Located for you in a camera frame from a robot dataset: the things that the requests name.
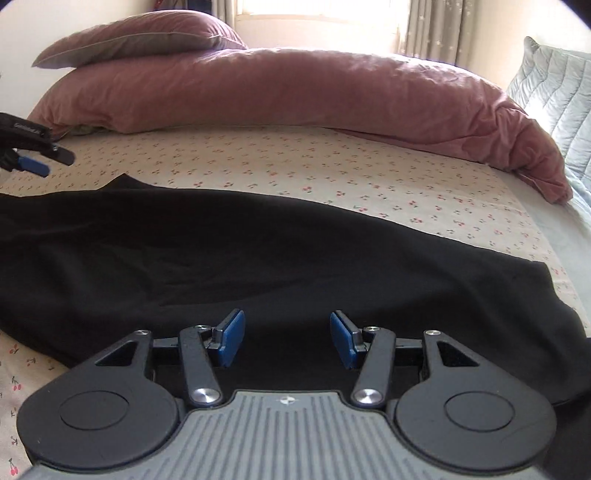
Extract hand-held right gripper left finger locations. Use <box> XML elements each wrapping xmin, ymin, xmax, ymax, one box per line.
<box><xmin>95</xmin><ymin>309</ymin><xmax>245</xmax><ymax>409</ymax></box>

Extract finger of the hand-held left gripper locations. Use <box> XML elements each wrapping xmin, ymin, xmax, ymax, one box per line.
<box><xmin>17</xmin><ymin>137</ymin><xmax>75</xmax><ymax>166</ymax></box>
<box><xmin>8</xmin><ymin>154</ymin><xmax>50</xmax><ymax>177</ymax></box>

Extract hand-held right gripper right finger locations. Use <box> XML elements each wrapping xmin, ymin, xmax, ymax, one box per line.
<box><xmin>329</xmin><ymin>311</ymin><xmax>485</xmax><ymax>410</ymax></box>

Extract black pants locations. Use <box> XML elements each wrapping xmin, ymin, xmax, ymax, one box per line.
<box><xmin>0</xmin><ymin>173</ymin><xmax>585</xmax><ymax>408</ymax></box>

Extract pink pillow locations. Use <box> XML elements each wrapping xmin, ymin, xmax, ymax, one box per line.
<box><xmin>32</xmin><ymin>10</ymin><xmax>248</xmax><ymax>69</ymax></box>
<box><xmin>28</xmin><ymin>46</ymin><xmax>574</xmax><ymax>205</ymax></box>

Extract cherry print bed sheet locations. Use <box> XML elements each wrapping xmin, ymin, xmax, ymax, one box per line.
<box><xmin>0</xmin><ymin>124</ymin><xmax>591</xmax><ymax>480</ymax></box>

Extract pale grey bed cover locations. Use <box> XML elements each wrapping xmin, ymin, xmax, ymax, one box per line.
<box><xmin>524</xmin><ymin>182</ymin><xmax>591</xmax><ymax>324</ymax></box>

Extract bright window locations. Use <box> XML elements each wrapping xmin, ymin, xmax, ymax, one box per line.
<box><xmin>233</xmin><ymin>0</ymin><xmax>413</xmax><ymax>52</ymax></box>

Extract grey quilted blanket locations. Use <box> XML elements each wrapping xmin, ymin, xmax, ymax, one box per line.
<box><xmin>505</xmin><ymin>36</ymin><xmax>591</xmax><ymax>185</ymax></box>

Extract grey star print curtain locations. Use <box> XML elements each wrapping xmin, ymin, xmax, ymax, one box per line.
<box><xmin>399</xmin><ymin>0</ymin><xmax>498</xmax><ymax>70</ymax></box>

